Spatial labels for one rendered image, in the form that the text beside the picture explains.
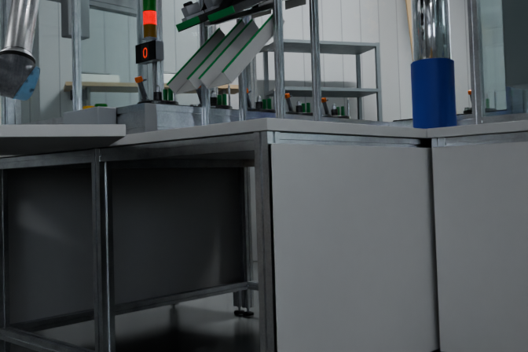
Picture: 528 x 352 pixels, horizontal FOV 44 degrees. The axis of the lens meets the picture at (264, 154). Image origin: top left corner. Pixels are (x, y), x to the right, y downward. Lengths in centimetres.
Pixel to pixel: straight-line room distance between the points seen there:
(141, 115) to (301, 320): 81
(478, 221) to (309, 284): 63
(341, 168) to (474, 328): 67
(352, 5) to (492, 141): 457
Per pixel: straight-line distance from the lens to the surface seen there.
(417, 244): 207
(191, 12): 208
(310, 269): 166
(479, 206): 205
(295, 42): 547
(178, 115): 212
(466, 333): 213
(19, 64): 219
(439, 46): 247
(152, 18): 254
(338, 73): 629
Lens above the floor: 71
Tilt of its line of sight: 2 degrees up
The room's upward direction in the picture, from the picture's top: 2 degrees counter-clockwise
